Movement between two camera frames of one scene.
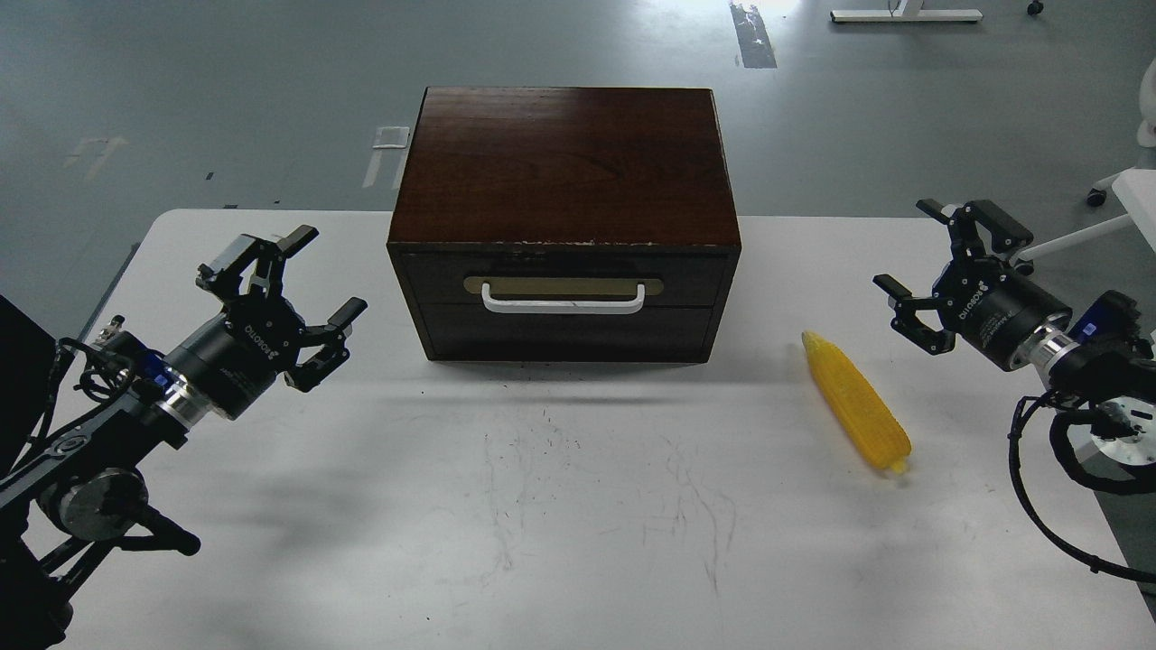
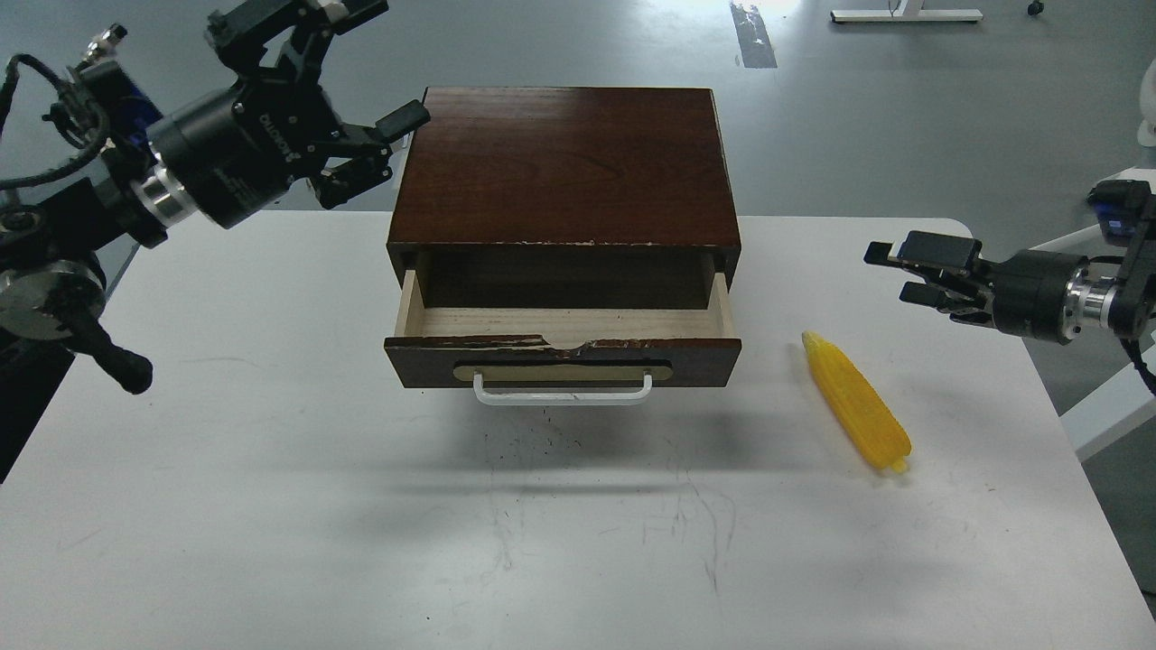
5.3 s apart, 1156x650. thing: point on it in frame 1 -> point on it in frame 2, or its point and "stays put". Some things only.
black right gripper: x=994 y=311 -> x=1029 y=289
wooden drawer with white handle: x=568 y=305 -> x=563 y=356
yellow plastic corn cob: x=864 y=409 stays put
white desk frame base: x=907 y=11 stays put
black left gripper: x=234 y=360 -> x=238 y=153
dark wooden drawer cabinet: x=565 y=224 stays put
